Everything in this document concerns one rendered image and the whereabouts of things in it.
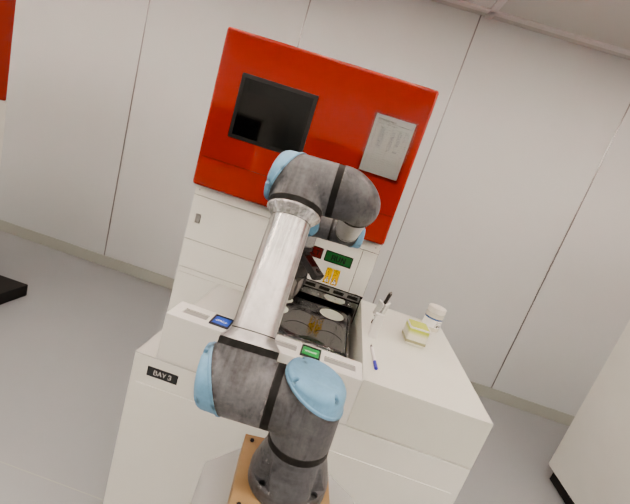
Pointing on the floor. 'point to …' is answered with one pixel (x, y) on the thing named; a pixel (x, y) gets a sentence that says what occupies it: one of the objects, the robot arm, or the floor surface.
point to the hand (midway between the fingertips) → (291, 297)
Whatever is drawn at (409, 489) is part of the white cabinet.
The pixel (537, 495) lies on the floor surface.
